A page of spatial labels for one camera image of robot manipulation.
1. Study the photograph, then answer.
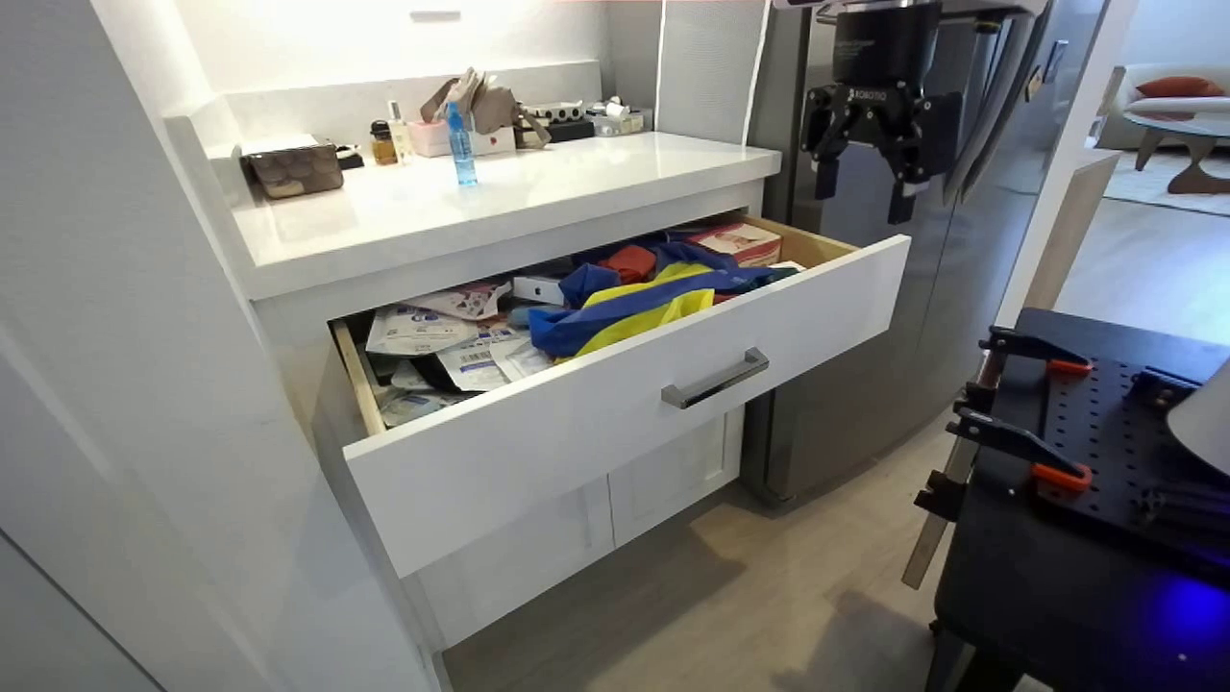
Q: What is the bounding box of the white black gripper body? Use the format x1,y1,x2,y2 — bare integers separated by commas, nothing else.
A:
817,3,956,118

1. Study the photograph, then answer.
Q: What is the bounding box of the silver drawer handle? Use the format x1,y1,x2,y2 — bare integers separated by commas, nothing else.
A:
660,346,769,412

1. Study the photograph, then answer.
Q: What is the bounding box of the white top drawer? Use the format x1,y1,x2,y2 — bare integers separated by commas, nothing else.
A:
334,223,912,577

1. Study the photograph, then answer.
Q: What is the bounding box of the orange resistance band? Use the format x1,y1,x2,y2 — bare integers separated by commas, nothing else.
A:
608,244,657,280

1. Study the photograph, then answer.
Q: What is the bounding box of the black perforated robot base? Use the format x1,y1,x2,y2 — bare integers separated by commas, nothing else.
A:
917,308,1230,692

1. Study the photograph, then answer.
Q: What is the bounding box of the brown cardboard box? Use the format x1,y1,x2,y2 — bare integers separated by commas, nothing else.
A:
692,218,779,270

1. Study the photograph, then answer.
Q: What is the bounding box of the stainless steel refrigerator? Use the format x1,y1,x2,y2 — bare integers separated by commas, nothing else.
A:
742,0,1112,508

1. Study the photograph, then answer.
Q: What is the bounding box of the black orange clamp far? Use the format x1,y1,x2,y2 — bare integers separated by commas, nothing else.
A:
981,327,1097,382

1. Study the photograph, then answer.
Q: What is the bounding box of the black orange clamp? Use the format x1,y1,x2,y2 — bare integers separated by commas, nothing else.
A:
981,327,1097,382
951,403,1097,496

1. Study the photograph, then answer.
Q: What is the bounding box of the round white side table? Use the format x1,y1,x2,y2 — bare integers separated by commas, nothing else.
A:
1126,98,1230,197

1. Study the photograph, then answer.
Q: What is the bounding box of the black orange clamp near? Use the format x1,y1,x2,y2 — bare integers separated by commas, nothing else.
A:
951,403,1097,496

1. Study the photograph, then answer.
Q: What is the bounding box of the white box with items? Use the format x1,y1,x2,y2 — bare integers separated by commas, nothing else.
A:
409,72,523,159

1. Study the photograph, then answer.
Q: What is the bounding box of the blue spray bottle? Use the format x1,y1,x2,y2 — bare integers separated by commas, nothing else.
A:
441,102,475,190

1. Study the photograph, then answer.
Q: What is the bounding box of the small brown bottle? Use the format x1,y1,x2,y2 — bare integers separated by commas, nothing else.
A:
369,118,398,167

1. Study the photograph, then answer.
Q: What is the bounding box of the brown leather pouch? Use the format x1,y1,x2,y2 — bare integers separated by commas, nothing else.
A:
241,148,341,199

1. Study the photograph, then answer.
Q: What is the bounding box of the white left cabinet door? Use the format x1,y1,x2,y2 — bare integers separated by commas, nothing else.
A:
409,475,617,655

